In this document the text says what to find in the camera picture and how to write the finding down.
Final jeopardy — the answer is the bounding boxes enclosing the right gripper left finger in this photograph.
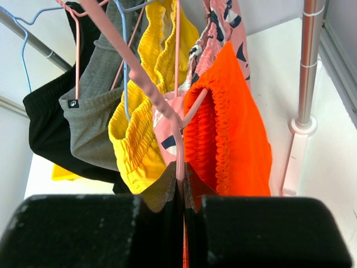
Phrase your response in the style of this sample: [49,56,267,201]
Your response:
[1,162,183,267]

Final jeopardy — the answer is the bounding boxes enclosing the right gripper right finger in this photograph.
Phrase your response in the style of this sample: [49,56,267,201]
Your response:
[184,164,352,267]

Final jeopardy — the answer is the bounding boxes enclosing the orange shorts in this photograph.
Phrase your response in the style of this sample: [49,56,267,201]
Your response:
[182,41,273,268]

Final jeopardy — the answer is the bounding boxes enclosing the yellow shorts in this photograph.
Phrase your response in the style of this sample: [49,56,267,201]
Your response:
[108,1,199,194]

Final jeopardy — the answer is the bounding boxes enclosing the pink hanger of orange shorts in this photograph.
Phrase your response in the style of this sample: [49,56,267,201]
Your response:
[79,1,197,181]

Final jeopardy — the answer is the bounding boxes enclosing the grey shorts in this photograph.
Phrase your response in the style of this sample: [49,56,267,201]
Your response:
[59,0,151,171]

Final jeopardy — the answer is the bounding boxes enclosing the black shorts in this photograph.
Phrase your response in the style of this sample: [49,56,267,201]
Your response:
[23,13,129,193]

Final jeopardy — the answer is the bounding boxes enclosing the pink patterned shorts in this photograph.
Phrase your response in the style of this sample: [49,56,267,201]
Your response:
[152,0,250,166]

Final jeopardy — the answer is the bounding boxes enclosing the blue hanger of yellow shorts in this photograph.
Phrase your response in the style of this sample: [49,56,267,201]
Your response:
[114,1,155,122]

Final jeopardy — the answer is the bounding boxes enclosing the pink hanger of grey shorts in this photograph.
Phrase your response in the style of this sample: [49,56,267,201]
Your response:
[55,0,151,99]

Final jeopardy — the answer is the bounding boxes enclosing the yellow plastic tray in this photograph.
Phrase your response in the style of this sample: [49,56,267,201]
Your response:
[51,164,81,181]

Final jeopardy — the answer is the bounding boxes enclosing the metal clothes rack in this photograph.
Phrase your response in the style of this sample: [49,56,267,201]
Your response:
[0,0,327,196]

